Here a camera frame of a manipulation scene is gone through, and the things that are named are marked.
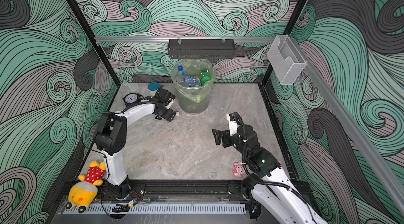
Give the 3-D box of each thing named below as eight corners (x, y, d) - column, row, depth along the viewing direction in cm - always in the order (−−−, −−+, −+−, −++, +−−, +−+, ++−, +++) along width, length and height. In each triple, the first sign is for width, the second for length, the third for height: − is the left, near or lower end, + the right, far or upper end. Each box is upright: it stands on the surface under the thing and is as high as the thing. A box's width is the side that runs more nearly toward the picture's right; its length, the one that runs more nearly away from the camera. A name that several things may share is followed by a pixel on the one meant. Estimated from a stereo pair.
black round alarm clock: (122, 105, 109) (120, 102, 107) (126, 95, 115) (124, 92, 113) (138, 105, 109) (136, 102, 107) (141, 95, 115) (140, 92, 113)
